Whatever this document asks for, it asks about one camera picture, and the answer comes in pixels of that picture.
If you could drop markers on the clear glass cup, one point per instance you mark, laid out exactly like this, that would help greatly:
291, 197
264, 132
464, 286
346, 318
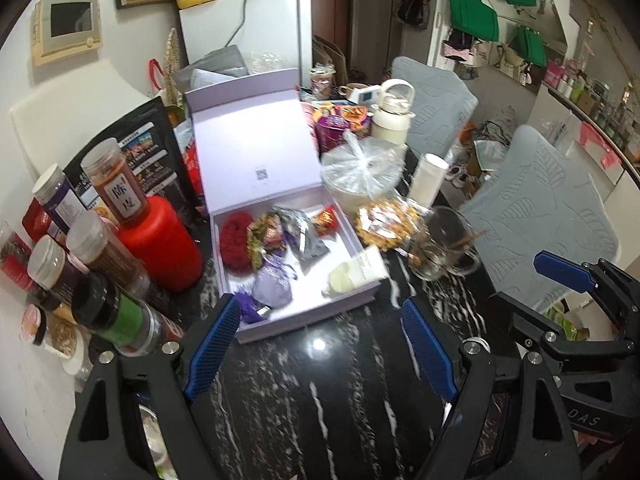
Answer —
440, 250

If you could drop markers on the drink cup with printed sleeve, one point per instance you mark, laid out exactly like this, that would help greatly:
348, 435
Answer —
322, 82

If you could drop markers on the red fluffy scrunchie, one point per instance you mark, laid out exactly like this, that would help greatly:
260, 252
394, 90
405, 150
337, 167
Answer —
232, 242

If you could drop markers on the white cream tube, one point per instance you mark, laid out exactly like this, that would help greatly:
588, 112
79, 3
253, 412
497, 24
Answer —
355, 270

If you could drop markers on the crumpled clear plastic bag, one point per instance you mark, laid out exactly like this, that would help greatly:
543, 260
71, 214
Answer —
265, 62

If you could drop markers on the wall intercom panel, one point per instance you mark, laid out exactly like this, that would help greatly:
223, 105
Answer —
67, 27

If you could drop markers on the green jar with black lid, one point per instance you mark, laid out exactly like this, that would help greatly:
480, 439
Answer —
120, 315

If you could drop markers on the purple instant noodle cup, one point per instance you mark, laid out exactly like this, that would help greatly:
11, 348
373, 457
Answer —
335, 130

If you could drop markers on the tall silver-lid spice jar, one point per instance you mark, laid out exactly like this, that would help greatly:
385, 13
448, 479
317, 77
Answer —
95, 245

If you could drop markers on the clear plastic bag with bowl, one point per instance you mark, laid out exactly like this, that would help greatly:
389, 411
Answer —
360, 175

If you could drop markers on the grey leaf-pattern chair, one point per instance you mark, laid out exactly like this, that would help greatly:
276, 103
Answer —
540, 210
440, 100

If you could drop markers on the cream water bottle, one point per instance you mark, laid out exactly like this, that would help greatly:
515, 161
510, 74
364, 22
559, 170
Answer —
392, 120

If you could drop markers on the jar with dark blue label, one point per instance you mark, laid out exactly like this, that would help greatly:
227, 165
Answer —
62, 200

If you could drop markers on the lilac gift box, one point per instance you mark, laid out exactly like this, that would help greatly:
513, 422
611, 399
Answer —
250, 135

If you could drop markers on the woven straw fan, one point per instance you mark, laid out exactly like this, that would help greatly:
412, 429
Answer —
172, 65

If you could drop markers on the silver foil packet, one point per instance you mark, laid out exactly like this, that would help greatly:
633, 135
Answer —
305, 235

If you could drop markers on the short silver-lid dark jar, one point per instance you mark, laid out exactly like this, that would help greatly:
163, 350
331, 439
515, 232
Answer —
52, 265

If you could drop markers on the white and blue box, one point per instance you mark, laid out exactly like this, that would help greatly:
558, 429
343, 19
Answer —
371, 95

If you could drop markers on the red plastic canister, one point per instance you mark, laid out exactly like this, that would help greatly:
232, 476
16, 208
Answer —
160, 245

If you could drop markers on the beige mug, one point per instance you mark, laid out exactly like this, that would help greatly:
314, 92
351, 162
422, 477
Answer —
350, 91

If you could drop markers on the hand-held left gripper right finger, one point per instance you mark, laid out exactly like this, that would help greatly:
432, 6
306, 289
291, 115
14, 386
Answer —
427, 350

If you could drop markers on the red snack packet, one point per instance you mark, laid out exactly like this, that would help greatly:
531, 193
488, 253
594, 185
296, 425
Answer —
325, 220

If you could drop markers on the red pepper jar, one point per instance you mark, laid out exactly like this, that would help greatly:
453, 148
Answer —
167, 327

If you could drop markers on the white mini fridge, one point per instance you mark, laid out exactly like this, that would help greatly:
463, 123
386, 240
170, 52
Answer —
275, 25

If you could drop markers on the brown door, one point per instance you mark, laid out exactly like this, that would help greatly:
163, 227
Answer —
327, 10

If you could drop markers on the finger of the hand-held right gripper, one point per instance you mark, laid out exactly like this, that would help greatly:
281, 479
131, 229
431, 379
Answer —
530, 322
562, 272

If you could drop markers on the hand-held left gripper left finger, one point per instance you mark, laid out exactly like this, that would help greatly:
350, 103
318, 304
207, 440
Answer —
212, 345

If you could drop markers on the red foil packet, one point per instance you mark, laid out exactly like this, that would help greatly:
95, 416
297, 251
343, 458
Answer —
15, 260

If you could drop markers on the colourful crinkled snack packet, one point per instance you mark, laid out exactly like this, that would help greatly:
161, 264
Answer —
265, 237

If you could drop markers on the grey plastic mailer bag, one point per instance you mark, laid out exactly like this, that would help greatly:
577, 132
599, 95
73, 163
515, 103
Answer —
220, 62

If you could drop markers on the wrapped yellow waffle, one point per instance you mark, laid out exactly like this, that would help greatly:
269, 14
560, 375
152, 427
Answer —
387, 225

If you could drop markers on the small purple tinsel pouch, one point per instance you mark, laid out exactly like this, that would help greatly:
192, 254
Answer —
250, 307

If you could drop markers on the black printed pouch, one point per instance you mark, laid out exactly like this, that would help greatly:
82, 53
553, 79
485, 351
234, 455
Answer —
150, 145

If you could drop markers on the red box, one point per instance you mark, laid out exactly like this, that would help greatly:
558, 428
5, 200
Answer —
37, 220

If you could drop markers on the amber jar with white label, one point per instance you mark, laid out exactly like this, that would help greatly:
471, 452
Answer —
117, 190

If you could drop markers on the lavender sachet pouch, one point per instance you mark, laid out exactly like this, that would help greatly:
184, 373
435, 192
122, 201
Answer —
272, 285

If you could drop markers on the pink-lid small jar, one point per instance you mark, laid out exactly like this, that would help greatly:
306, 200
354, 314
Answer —
32, 322

